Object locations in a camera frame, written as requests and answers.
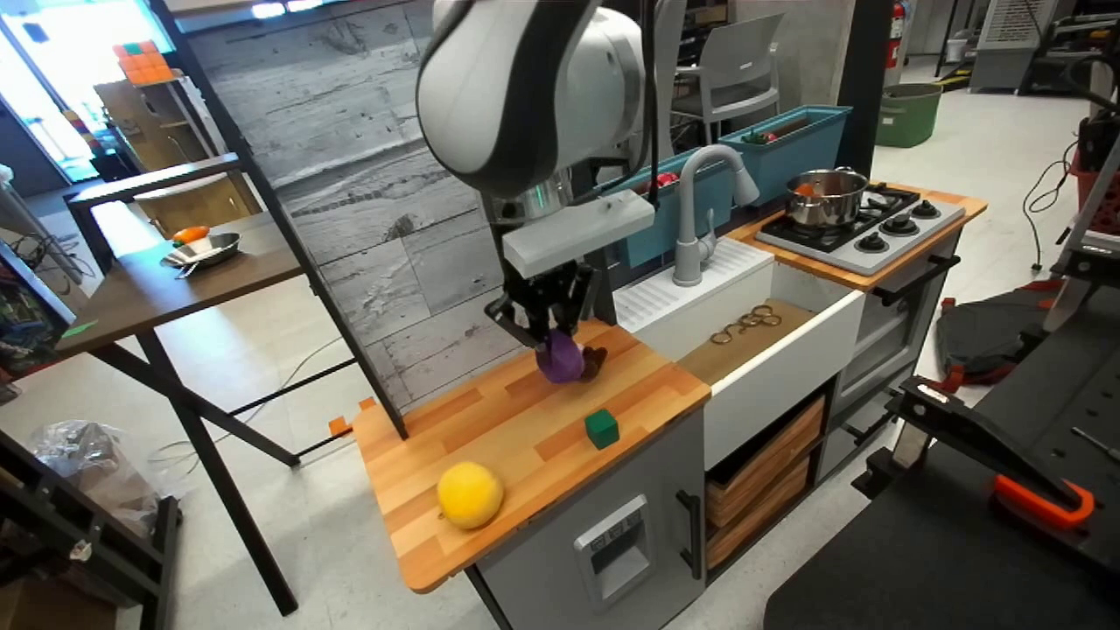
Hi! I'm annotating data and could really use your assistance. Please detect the black clamp with orange handle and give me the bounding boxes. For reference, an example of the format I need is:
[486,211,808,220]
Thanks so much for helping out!
[888,379,1102,535]

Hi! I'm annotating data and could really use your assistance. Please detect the toy kitchen unit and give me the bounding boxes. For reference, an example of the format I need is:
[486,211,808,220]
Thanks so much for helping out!
[350,182,991,630]

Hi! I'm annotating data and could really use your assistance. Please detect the purple ball toy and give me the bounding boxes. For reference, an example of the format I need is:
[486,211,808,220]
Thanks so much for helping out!
[533,330,590,390]

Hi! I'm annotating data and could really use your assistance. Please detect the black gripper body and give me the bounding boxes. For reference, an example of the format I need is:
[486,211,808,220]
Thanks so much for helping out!
[503,260,594,324]

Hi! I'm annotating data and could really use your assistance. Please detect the silver metal pot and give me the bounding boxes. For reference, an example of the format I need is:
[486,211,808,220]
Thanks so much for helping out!
[784,166,871,231]

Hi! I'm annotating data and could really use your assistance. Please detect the grey toy faucet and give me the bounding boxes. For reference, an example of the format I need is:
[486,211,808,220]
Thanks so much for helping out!
[668,139,763,290]

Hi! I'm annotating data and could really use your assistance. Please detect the white cable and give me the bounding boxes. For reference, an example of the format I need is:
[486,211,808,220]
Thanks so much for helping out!
[1017,136,1081,252]

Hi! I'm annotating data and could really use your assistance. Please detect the grey office chair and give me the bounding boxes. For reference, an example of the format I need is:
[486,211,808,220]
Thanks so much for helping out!
[636,0,692,178]

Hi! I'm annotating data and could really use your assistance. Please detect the light grey chair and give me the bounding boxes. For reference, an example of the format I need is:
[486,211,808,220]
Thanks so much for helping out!
[676,9,787,150]

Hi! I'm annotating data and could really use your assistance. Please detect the orange and green sign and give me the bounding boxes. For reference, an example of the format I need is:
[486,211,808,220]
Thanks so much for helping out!
[111,40,183,90]

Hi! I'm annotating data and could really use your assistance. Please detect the teal plastic bin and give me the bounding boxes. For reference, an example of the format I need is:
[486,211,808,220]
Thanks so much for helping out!
[590,155,742,272]
[721,101,857,211]

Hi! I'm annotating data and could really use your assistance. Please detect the cardboard box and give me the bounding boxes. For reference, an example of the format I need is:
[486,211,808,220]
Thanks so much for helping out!
[94,78,263,239]

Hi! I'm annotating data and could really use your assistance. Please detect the small device with orange part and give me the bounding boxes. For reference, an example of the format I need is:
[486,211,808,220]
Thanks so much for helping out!
[162,223,244,281]

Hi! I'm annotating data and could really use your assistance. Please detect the dark brown folding table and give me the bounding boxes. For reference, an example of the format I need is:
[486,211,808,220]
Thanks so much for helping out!
[0,155,360,619]

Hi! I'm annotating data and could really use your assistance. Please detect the clear plastic bag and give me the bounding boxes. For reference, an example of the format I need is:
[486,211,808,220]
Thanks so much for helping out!
[31,416,162,539]

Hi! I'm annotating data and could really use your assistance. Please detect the black low shelf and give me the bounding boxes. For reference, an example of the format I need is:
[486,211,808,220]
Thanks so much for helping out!
[0,429,185,630]

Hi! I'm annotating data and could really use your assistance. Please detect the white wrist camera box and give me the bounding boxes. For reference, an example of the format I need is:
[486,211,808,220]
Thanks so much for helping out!
[500,189,658,283]

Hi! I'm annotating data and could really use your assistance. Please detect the green cube toy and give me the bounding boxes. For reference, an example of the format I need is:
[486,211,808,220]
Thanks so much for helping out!
[580,405,623,453]

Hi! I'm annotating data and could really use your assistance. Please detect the grey wood-print backdrop panel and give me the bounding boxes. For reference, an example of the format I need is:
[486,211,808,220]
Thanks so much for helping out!
[150,0,619,442]

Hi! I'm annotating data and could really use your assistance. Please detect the green bucket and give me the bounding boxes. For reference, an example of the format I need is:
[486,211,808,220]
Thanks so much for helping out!
[874,82,945,150]

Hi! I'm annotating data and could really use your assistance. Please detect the yellow ball toy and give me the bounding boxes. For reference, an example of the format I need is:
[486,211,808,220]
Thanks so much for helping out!
[433,457,506,535]

